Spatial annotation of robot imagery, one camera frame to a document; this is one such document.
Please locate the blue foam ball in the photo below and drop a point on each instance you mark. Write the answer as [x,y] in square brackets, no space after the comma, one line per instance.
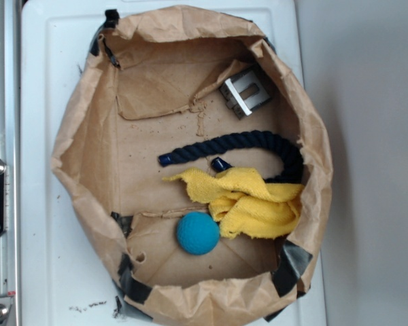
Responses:
[197,233]

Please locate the brown paper bag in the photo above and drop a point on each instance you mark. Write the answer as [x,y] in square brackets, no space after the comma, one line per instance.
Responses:
[151,83]

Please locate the yellow terry cloth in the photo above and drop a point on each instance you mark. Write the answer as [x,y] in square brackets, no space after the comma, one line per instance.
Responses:
[243,203]

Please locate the white plastic tray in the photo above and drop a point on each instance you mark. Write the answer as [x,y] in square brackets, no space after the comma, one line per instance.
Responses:
[63,280]

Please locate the metal bracket block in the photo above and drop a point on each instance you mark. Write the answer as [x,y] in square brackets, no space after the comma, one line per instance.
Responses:
[244,92]

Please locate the aluminium frame rail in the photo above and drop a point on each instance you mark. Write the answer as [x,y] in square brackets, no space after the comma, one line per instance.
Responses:
[10,24]

